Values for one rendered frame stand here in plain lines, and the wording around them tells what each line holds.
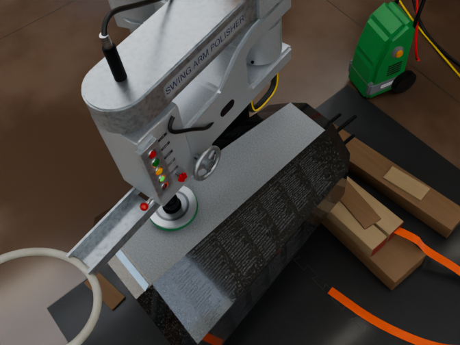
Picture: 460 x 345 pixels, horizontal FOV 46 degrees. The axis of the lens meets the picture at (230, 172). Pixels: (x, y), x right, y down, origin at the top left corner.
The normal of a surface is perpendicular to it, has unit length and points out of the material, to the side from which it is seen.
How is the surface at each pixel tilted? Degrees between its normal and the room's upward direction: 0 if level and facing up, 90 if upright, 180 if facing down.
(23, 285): 0
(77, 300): 0
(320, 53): 0
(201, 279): 45
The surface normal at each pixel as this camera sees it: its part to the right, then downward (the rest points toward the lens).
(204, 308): 0.41, 0.04
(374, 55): -0.90, 0.22
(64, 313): -0.10, -0.53
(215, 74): -0.47, 0.04
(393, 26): -0.59, -0.22
